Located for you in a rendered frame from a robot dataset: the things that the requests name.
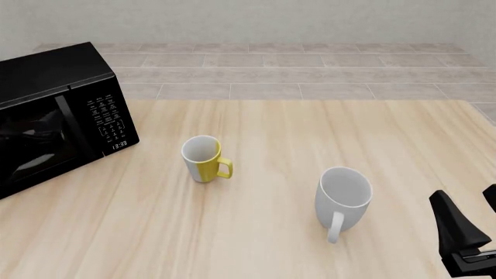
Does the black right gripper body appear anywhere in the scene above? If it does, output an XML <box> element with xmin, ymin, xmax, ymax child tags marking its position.
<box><xmin>439</xmin><ymin>242</ymin><xmax>496</xmax><ymax>277</ymax></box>

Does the black microwave oven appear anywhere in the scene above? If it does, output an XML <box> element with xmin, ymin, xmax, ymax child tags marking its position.
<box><xmin>0</xmin><ymin>41</ymin><xmax>140</xmax><ymax>201</ymax></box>

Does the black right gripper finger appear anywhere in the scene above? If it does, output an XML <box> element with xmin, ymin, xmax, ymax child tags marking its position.
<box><xmin>429</xmin><ymin>189</ymin><xmax>491</xmax><ymax>255</ymax></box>
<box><xmin>482</xmin><ymin>184</ymin><xmax>496</xmax><ymax>211</ymax></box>

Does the yellow and white mug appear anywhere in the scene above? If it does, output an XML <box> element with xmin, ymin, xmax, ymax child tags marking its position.
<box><xmin>181</xmin><ymin>135</ymin><xmax>234</xmax><ymax>184</ymax></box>

